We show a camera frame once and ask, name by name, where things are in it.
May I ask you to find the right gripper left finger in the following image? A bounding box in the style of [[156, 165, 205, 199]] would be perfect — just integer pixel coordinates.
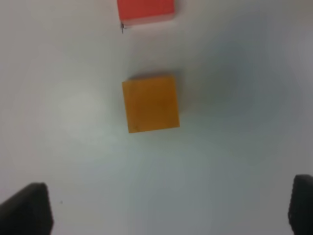
[[0, 183, 53, 235]]

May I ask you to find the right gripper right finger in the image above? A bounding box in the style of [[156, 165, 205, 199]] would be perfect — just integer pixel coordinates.
[[288, 174, 313, 235]]

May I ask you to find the orange block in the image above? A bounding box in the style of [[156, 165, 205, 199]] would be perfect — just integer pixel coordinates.
[[122, 74, 180, 133]]

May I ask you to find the red block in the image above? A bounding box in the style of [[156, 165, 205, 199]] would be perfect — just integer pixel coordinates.
[[117, 0, 175, 26]]

